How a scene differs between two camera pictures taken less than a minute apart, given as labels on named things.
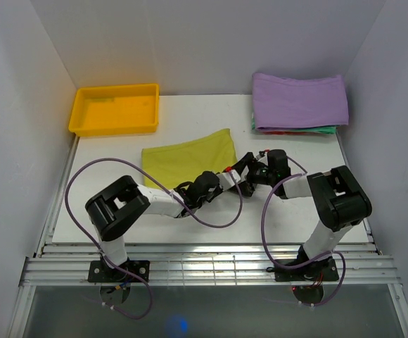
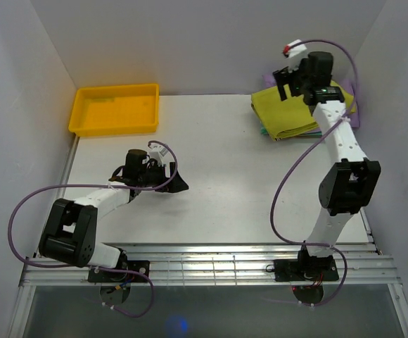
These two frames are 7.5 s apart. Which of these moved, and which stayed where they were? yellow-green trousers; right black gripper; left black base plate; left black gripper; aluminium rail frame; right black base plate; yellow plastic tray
Moved: yellow-green trousers; right black gripper; left black gripper
Stayed: right black base plate; left black base plate; aluminium rail frame; yellow plastic tray
